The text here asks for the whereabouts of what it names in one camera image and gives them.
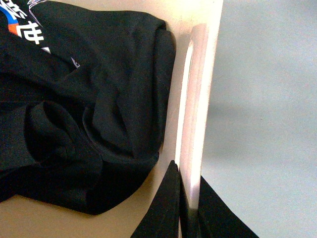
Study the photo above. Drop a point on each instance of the black printed t-shirt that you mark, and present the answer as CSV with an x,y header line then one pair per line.
x,y
83,102

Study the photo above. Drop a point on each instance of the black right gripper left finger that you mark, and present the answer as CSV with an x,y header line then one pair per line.
x,y
162,217

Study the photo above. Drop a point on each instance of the cream plastic laundry hamper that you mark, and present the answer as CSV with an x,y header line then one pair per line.
x,y
195,25

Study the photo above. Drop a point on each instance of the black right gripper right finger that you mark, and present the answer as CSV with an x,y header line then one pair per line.
x,y
212,219

